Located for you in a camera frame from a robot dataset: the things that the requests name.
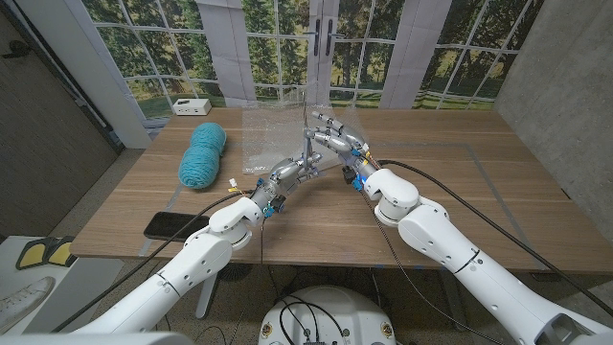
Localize thin braided left arm cable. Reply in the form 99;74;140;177
229;215;267;345

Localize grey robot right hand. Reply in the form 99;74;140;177
305;110;383;184

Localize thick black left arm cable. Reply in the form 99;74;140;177
50;189;258;334

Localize white power strip box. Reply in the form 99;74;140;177
171;98;213;117

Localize teal yarn skein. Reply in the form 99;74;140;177
177;122;228;191

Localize clear bubble wrap sheet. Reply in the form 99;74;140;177
240;88;358;174

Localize white sneaker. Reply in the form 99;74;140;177
0;276;56;332

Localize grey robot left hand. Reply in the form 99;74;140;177
249;151;328;213

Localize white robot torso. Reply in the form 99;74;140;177
258;286;397;345

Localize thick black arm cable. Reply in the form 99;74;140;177
50;189;258;334
376;159;613;318

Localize printed garden window backdrop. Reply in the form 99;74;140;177
80;0;547;121

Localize dark wood door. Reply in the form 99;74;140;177
0;9;121;239

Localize white table leg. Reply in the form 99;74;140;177
194;273;220;321

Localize thin braided arm cable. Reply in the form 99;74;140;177
359;189;507;345
229;215;267;345

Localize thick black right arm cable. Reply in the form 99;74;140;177
376;159;613;318

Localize thin braided right arm cable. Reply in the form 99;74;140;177
359;189;507;345

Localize grey table leg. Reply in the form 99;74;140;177
438;269;469;333

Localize black smartphone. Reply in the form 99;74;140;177
143;211;211;242

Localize black ribbed round base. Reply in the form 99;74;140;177
219;262;254;284

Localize black torso cable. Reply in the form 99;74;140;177
279;294;347;344

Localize grey orange handled scissors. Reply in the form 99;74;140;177
300;90;313;173

